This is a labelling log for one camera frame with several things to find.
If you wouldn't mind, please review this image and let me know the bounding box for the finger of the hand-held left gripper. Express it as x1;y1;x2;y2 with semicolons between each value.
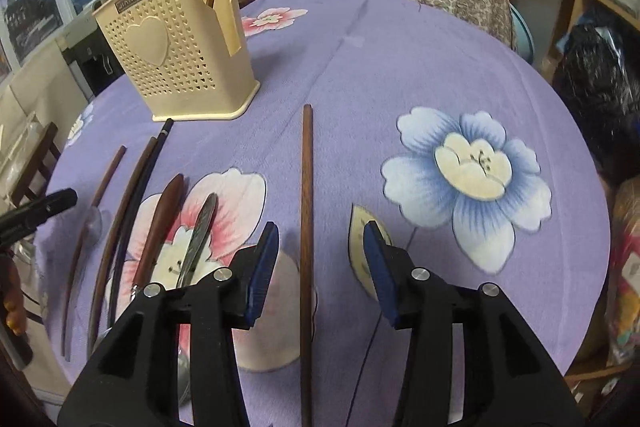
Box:
0;188;79;235

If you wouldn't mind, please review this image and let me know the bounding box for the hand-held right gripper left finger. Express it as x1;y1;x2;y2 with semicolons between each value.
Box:
57;222;280;427

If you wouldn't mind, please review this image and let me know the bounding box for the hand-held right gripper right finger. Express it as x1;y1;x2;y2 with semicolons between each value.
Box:
362;222;586;427

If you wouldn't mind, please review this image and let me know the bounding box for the patterned metal handle utensil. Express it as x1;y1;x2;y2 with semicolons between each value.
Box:
172;193;220;405

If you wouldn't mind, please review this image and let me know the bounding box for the wooden handled utensil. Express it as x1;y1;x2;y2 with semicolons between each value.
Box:
131;173;186;300

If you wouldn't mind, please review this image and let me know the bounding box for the beige perforated utensil holder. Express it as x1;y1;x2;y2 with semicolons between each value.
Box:
92;0;262;122

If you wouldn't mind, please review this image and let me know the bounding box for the person's left hand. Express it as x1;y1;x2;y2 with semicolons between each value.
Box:
0;257;27;338

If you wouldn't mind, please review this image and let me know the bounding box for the small wooden stool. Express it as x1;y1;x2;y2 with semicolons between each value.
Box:
10;122;61;208

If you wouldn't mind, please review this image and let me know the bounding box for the metal spoon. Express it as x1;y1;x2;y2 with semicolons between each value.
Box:
80;206;105;250

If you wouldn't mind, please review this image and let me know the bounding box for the black chopstick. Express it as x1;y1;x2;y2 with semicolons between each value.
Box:
106;118;175;333

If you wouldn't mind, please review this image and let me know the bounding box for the beige cloth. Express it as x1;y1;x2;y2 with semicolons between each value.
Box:
0;39;96;142

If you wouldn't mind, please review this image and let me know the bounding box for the grey water dispenser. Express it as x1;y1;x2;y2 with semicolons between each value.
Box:
57;14;126;100

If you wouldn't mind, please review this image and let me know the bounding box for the purple floral tablecloth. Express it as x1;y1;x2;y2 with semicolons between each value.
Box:
37;0;613;427

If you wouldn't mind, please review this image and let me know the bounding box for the colourful plastic bag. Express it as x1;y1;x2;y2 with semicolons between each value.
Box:
607;179;640;363

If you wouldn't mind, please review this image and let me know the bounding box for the blue basin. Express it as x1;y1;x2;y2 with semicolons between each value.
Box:
510;4;536;62

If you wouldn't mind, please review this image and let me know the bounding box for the black plastic bag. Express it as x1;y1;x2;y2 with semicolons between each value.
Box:
555;19;640;168

